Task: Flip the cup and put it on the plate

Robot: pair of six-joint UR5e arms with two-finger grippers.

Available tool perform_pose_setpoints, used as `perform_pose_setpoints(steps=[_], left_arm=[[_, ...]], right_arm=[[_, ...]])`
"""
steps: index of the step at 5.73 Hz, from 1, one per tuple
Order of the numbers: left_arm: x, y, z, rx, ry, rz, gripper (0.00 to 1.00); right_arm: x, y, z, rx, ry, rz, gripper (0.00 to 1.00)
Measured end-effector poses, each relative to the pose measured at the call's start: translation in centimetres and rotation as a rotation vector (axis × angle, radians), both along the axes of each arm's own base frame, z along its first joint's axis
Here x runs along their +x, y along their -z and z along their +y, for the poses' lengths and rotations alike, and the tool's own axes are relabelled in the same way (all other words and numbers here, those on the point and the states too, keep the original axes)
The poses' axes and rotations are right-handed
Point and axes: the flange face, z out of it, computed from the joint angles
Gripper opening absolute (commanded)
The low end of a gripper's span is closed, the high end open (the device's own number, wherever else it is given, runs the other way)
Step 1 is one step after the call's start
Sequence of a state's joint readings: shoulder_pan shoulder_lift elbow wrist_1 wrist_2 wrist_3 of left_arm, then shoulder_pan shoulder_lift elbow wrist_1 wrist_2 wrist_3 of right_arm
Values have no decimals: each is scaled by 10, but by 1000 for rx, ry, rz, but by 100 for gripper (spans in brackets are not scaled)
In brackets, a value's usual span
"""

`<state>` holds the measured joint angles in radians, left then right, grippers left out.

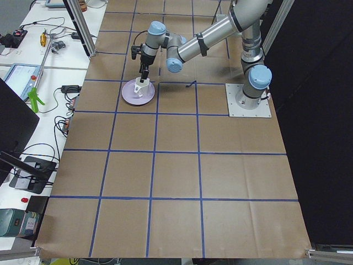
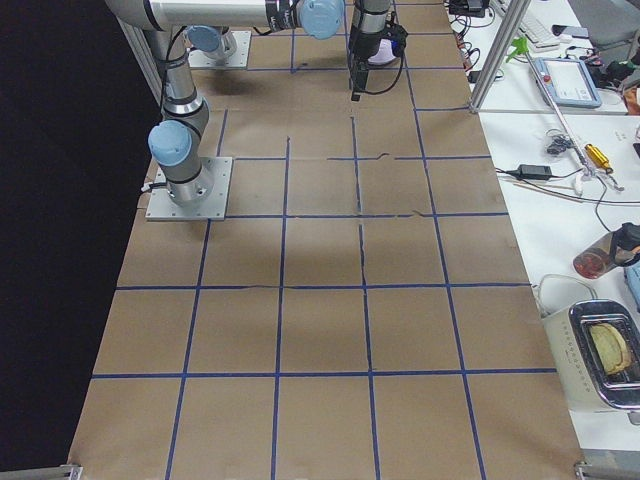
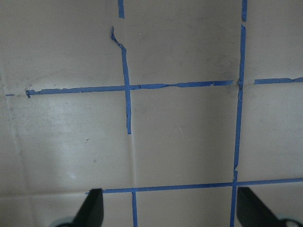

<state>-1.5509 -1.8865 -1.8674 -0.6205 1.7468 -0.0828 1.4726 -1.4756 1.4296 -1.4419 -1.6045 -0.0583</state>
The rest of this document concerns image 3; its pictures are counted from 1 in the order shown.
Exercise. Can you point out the brown paper table cover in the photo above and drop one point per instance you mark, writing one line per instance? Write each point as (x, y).
(169, 106)

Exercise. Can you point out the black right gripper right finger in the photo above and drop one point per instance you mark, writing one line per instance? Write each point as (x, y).
(252, 212)

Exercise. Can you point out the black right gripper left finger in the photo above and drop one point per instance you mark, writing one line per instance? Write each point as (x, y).
(91, 212)

